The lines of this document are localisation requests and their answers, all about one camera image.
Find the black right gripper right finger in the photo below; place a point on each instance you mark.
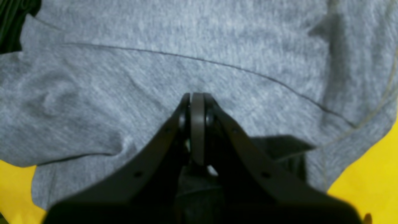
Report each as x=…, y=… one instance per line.
x=256, y=190

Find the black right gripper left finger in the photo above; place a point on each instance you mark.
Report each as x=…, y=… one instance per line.
x=143, y=191

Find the grey t-shirt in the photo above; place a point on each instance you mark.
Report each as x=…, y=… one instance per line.
x=96, y=79

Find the yellow tablecloth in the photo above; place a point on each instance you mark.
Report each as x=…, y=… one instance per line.
x=370, y=184

